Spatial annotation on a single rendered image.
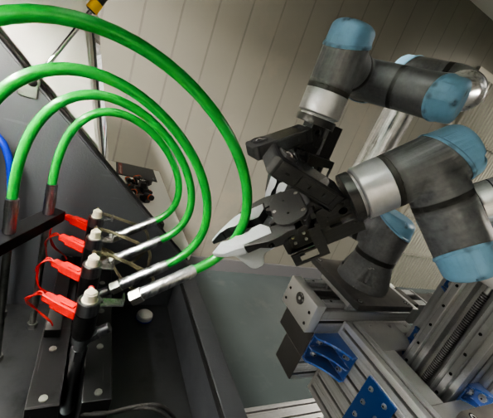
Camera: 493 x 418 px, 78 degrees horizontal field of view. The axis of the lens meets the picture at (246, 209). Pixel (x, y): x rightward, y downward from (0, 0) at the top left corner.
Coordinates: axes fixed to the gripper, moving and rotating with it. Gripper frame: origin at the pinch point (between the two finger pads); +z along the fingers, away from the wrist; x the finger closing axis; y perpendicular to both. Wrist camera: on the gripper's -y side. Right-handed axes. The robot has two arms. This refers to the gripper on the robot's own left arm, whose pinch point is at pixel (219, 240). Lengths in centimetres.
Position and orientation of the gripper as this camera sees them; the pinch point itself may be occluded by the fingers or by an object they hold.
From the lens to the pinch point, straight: 43.9
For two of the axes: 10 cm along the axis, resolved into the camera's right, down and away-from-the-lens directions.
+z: -9.0, 4.0, 1.6
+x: -1.1, -5.7, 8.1
